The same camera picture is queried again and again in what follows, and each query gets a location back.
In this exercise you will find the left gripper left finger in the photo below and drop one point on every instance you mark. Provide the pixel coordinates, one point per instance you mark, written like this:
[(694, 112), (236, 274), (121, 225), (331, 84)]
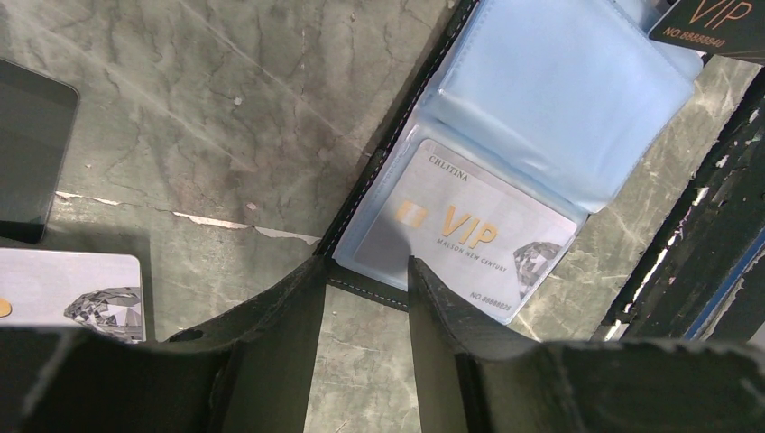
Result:
[(247, 370)]

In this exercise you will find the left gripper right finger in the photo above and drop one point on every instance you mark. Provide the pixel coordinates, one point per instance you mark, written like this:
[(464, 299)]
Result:
[(474, 374)]

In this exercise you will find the silver VIP credit card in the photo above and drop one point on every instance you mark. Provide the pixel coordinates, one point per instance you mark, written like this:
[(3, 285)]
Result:
[(489, 242)]

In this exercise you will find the black leather card holder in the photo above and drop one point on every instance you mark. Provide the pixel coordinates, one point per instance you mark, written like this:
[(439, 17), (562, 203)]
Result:
[(560, 99)]

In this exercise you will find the black VIP credit card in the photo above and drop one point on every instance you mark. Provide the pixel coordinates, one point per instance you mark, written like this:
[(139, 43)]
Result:
[(732, 29)]

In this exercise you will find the black credit card stack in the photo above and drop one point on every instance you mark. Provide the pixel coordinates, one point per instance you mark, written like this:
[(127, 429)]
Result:
[(37, 117)]

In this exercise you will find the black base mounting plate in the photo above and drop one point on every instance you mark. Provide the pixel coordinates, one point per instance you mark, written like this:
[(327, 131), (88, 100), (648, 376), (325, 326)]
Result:
[(703, 274)]

